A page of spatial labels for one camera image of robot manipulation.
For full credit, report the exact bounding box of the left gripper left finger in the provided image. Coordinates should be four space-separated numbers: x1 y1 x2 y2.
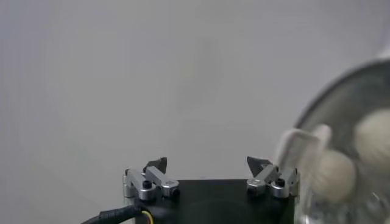
122 156 181 208

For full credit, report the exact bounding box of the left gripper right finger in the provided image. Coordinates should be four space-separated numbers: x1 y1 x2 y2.
246 155 302 204

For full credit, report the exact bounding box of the white steamed baozi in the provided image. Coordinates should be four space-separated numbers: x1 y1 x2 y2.
310 149 357 205
353 109 390 167

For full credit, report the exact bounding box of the glass lid with white handle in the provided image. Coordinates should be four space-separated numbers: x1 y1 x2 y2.
275 57 390 224

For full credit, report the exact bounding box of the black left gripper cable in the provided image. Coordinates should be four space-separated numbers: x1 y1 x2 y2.
80 204 155 224

